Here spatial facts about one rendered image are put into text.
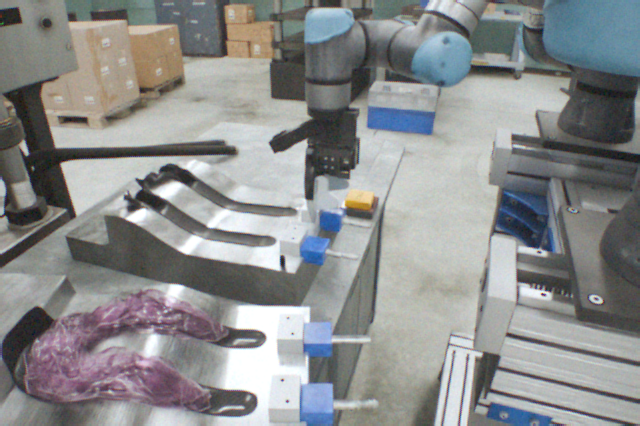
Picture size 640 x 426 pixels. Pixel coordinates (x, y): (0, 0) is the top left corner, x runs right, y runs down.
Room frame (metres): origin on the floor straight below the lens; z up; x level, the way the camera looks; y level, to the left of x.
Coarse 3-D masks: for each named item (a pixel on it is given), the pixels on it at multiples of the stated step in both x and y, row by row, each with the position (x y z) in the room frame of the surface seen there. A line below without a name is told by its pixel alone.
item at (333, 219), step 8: (304, 208) 0.70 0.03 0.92; (304, 216) 0.70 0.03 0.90; (320, 216) 0.69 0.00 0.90; (328, 216) 0.69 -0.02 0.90; (336, 216) 0.69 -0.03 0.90; (344, 216) 0.71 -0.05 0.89; (328, 224) 0.69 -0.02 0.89; (336, 224) 0.68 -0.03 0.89; (344, 224) 0.69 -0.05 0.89; (352, 224) 0.69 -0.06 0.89; (360, 224) 0.68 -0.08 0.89; (368, 224) 0.68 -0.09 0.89; (336, 232) 0.68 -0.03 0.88
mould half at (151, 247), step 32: (160, 192) 0.74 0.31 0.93; (192, 192) 0.77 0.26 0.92; (224, 192) 0.81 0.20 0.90; (256, 192) 0.83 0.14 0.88; (96, 224) 0.73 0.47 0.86; (128, 224) 0.64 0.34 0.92; (160, 224) 0.65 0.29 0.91; (224, 224) 0.70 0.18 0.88; (256, 224) 0.69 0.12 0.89; (288, 224) 0.69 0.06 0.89; (320, 224) 0.69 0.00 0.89; (96, 256) 0.67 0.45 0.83; (128, 256) 0.64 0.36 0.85; (160, 256) 0.62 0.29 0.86; (192, 256) 0.60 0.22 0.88; (224, 256) 0.59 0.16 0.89; (256, 256) 0.58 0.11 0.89; (288, 256) 0.59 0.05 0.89; (192, 288) 0.60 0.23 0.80; (224, 288) 0.58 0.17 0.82; (256, 288) 0.56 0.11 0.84; (288, 288) 0.54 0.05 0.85
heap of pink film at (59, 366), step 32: (64, 320) 0.42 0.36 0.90; (96, 320) 0.42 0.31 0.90; (128, 320) 0.41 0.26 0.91; (160, 320) 0.41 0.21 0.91; (192, 320) 0.43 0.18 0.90; (32, 352) 0.36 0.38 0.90; (64, 352) 0.35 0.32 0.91; (128, 352) 0.35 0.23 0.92; (32, 384) 0.32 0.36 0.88; (64, 384) 0.31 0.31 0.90; (96, 384) 0.30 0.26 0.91; (128, 384) 0.30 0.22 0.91; (160, 384) 0.32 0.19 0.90; (192, 384) 0.33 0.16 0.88
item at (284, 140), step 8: (312, 120) 0.70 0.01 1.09; (296, 128) 0.71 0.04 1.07; (304, 128) 0.70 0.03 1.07; (312, 128) 0.70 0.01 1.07; (280, 136) 0.72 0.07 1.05; (288, 136) 0.71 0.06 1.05; (296, 136) 0.71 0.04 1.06; (304, 136) 0.70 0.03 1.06; (272, 144) 0.72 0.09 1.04; (280, 144) 0.72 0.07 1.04; (288, 144) 0.71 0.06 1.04
